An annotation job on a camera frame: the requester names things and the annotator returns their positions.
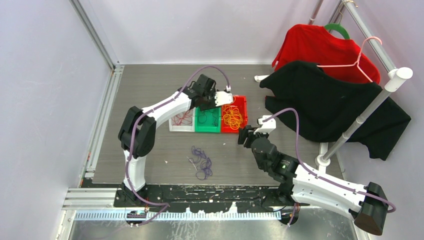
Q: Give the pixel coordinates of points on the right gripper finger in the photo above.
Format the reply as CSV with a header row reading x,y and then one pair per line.
x,y
253,130
244,137

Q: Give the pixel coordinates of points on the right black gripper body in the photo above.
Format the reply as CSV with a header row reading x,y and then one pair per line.
x,y
262,166

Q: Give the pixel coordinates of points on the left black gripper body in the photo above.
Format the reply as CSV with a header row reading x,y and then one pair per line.
x,y
209,100

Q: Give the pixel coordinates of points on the green plastic bin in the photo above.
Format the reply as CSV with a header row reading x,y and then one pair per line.
x,y
208,121

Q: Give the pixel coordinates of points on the red plastic bin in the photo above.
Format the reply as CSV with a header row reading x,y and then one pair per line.
x,y
234,115

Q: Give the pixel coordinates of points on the white plastic bin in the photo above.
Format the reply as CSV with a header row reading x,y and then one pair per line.
x,y
183,122

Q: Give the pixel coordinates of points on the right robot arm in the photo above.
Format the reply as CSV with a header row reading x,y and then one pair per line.
x,y
365,205

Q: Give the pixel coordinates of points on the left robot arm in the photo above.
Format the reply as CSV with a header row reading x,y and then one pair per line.
x,y
138,131

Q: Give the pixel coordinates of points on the black shirt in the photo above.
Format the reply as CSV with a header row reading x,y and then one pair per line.
x,y
321,108

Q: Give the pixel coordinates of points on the red shirt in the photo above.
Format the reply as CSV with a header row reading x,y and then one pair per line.
x,y
313,43

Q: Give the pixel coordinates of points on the pink hanger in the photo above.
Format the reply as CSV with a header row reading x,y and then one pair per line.
x,y
358,59

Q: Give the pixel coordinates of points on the green hanger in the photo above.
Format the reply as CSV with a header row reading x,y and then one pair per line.
x,y
339,29

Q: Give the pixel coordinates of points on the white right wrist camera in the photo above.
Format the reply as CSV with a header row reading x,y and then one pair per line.
x,y
266,124

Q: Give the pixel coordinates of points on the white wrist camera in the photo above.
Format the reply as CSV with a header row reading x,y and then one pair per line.
x,y
224,97
266,124

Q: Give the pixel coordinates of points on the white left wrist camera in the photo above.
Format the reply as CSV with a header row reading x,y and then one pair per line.
x,y
224,97

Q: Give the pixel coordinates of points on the aluminium frame rail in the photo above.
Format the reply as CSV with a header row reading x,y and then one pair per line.
x,y
94,29

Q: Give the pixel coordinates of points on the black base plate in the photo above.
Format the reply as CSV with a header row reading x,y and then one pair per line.
x,y
206,198

